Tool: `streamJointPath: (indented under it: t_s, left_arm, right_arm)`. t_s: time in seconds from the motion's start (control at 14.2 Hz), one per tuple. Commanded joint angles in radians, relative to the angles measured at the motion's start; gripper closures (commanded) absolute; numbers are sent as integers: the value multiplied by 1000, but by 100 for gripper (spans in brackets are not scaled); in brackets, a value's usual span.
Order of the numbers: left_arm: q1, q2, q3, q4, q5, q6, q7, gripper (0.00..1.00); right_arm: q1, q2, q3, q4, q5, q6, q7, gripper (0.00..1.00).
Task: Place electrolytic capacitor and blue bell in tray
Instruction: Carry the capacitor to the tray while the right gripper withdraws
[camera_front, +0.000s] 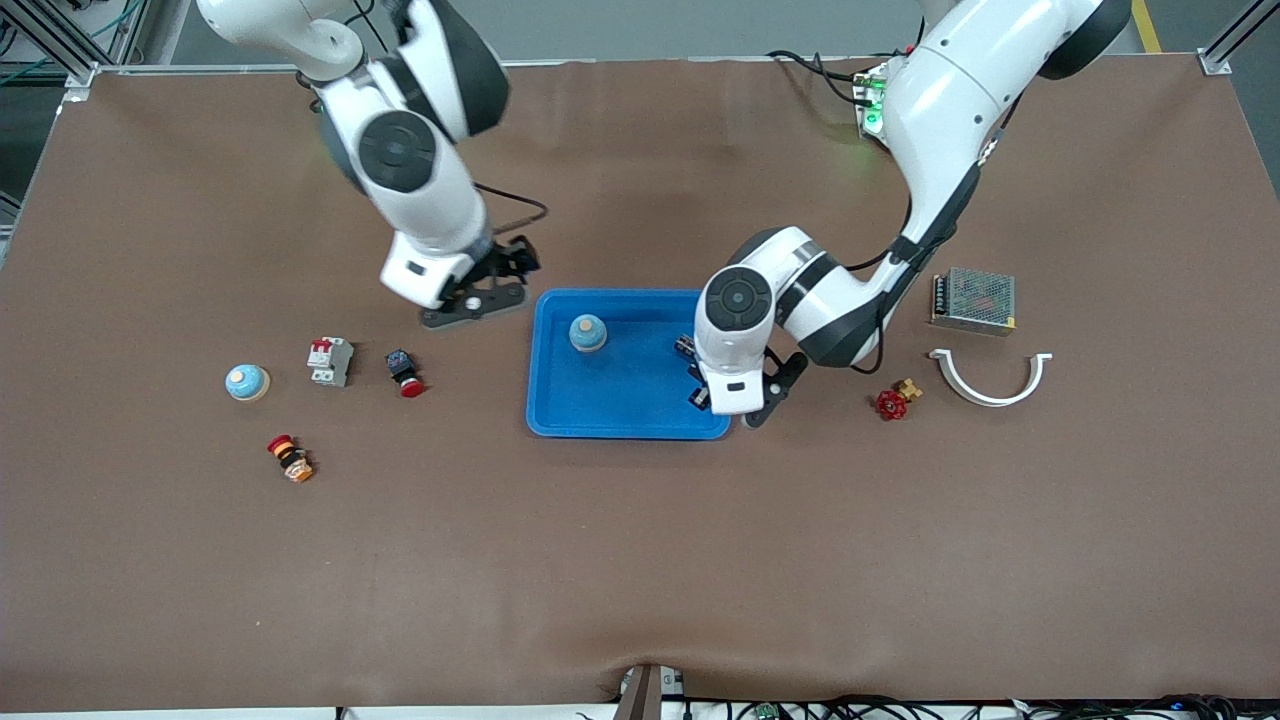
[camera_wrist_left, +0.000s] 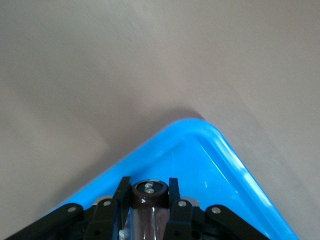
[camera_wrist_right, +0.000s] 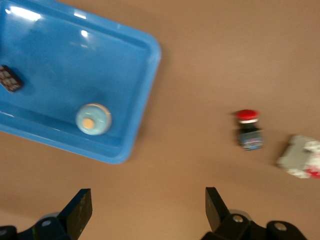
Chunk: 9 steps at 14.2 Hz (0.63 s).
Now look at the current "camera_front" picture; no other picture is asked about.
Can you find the small black electrolytic capacitor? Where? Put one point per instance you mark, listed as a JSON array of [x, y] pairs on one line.
[[686, 346]]

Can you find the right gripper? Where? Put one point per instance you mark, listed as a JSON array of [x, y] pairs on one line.
[[510, 260]]

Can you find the blue bell cream button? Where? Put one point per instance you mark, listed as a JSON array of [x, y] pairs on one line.
[[247, 382], [588, 335]]

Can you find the white curved plastic bracket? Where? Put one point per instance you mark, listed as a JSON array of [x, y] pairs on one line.
[[990, 401]]

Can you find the brown table mat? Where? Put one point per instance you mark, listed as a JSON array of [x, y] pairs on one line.
[[640, 560]]

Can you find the aluminium frame post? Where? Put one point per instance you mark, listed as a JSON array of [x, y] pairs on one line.
[[78, 78], [1215, 62]]

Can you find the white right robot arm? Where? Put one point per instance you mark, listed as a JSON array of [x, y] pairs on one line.
[[420, 190]]

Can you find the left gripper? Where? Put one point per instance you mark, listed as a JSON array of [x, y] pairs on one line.
[[689, 350]]

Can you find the metal mount bracket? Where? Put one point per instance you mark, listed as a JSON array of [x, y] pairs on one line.
[[645, 695]]

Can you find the metal mesh power supply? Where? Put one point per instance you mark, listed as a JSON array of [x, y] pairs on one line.
[[975, 300]]

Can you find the red yellow emergency stop button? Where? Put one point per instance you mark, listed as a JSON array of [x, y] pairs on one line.
[[290, 458]]

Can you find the white circuit breaker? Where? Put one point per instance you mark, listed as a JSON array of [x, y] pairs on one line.
[[330, 362]]

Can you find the blue plastic tray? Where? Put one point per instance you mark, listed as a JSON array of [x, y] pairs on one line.
[[620, 400]]

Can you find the black red push button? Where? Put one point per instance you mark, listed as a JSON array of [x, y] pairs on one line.
[[404, 372]]

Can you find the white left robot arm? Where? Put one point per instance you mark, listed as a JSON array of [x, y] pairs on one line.
[[950, 90]]

